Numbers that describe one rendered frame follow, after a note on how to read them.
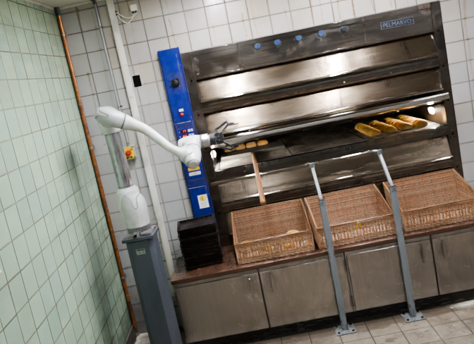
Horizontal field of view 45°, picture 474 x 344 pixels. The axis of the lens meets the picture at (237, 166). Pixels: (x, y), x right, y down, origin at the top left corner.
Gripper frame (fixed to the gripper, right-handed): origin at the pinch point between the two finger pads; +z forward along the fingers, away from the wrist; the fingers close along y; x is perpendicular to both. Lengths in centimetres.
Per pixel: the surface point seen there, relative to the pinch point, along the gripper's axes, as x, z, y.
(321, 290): -1, 34, 118
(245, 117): -55, 5, -5
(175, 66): -52, -38, -52
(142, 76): -54, -64, -50
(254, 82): -55, 17, -30
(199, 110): -55, -27, -17
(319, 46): -57, 70, -46
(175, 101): -51, -43, -28
